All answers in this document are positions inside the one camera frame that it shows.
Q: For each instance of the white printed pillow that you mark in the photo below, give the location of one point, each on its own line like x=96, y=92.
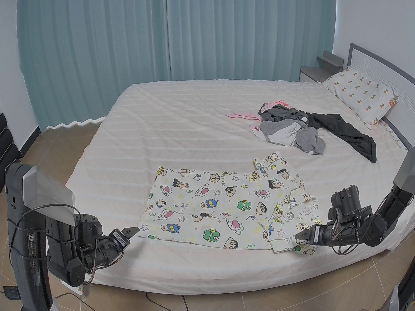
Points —
x=360, y=92

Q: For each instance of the black garment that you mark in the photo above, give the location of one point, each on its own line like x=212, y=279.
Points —
x=350, y=134

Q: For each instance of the white printed pyjama top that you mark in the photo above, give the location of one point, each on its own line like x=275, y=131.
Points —
x=210, y=212

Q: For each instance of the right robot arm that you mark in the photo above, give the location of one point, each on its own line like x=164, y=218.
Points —
x=373, y=225

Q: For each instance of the black power adapter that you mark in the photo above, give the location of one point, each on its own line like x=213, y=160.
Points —
x=11, y=293

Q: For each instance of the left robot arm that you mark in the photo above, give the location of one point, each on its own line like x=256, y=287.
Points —
x=29, y=238

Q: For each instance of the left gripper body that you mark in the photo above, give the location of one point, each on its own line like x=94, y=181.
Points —
x=118, y=238

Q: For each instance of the grey bedside table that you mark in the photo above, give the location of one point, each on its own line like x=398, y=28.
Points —
x=309, y=75

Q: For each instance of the grey and white garment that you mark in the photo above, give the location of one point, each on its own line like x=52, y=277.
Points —
x=275, y=130

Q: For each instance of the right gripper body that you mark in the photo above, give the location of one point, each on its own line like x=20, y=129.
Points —
x=319, y=235

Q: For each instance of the pink garment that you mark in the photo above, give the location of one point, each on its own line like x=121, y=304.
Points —
x=243, y=114

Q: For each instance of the dark grey garment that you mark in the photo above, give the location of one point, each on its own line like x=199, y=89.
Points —
x=282, y=113

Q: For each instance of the blue-green curtain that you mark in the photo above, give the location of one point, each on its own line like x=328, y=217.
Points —
x=243, y=28
x=81, y=44

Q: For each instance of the bed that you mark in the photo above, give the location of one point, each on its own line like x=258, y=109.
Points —
x=194, y=134

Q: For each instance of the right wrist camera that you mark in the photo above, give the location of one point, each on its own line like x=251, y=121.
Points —
x=333, y=213

